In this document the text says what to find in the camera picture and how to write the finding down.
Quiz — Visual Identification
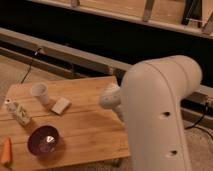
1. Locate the beige sponge block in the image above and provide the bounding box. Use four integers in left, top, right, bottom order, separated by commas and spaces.
51, 97, 71, 115

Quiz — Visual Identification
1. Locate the white paper cup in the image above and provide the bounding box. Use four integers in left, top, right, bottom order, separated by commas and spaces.
30, 83, 50, 105

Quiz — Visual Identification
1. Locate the black cable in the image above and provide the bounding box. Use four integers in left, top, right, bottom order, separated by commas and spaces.
19, 47, 43, 85
185, 101, 213, 141

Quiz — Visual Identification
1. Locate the black cable right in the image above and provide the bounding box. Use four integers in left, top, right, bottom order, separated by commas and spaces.
185, 101, 213, 141

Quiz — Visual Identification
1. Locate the orange carrot toy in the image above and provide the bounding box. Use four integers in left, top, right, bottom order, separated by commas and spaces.
0, 137, 12, 165

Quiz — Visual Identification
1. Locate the purple bowl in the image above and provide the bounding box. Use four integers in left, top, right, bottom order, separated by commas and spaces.
27, 125, 59, 156

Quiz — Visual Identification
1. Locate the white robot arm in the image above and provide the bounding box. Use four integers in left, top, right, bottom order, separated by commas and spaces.
99, 55, 202, 171

